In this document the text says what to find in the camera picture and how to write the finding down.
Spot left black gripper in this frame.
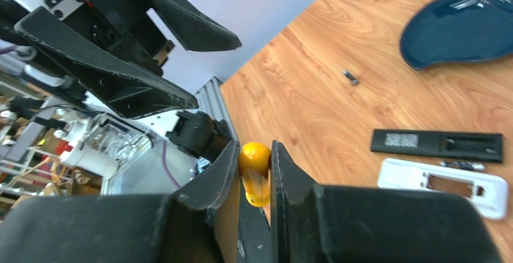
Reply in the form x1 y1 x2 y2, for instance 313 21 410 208
14 0 242 119

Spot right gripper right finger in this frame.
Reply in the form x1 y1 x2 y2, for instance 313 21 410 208
270 141 502 262

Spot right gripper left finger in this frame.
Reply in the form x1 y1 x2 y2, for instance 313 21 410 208
1 141 240 262

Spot yellow handled screwdriver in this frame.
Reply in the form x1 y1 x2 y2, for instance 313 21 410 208
238 142 271 208

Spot black AAA battery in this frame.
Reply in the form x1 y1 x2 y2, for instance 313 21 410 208
440 161 485 172
343 70 359 85

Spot white remote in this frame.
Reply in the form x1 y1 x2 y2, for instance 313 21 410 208
377 158 509 220

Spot blue leaf-shaped dish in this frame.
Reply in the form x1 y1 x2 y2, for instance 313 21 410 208
399 0 512 71

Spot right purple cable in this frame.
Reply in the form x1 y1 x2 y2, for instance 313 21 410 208
161 141 182 192

